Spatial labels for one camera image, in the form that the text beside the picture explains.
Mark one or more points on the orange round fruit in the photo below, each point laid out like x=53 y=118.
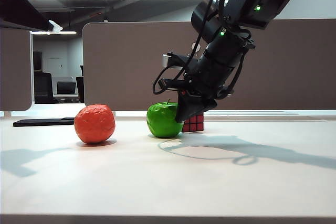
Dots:
x=94 y=124

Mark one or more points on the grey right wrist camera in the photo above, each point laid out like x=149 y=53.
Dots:
x=169 y=60

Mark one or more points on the dark background monitor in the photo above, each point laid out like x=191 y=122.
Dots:
x=66 y=88

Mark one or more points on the black office chair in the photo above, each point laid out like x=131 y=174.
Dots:
x=43 y=87

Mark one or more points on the black flat device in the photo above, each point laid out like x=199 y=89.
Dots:
x=39 y=122

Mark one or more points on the small brown desk partition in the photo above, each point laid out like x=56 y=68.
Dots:
x=14 y=77

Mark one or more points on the black tall-backed chair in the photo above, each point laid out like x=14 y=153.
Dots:
x=80 y=87

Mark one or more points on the Rubik's cube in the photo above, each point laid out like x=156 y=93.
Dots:
x=194 y=125

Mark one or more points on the short ceiling light strip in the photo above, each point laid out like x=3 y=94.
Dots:
x=63 y=32

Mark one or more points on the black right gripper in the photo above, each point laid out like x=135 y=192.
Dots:
x=218 y=69

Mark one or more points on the large brown desk partition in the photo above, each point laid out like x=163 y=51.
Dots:
x=288 y=77

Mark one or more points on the green apple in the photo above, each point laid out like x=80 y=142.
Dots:
x=161 y=121

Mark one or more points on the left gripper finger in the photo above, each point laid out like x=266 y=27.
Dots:
x=18 y=11

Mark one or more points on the white partition hook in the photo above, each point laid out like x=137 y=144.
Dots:
x=194 y=47

